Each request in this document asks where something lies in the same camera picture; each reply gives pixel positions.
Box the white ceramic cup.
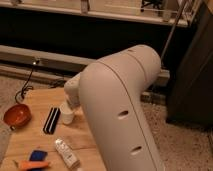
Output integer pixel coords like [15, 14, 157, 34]
[60, 101, 74, 125]

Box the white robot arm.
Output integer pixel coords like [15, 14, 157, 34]
[64, 45, 165, 171]

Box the black and white striped box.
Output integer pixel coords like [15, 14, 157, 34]
[43, 107, 60, 134]

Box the metal diagonal pole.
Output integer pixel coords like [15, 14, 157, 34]
[161, 0, 188, 65]

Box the white tube bottle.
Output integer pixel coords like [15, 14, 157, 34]
[55, 139, 79, 169]

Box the dark cabinet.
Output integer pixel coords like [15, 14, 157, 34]
[166, 2, 213, 127]

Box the red bowl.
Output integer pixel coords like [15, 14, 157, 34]
[3, 104, 32, 128]

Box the blue sponge block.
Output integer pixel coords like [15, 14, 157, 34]
[29, 150, 47, 171]

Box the orange carrot toy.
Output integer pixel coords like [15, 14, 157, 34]
[18, 161, 50, 170]

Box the black cable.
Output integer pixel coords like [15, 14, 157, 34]
[14, 61, 40, 104]

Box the grey metal rail beam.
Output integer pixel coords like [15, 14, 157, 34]
[0, 45, 161, 79]

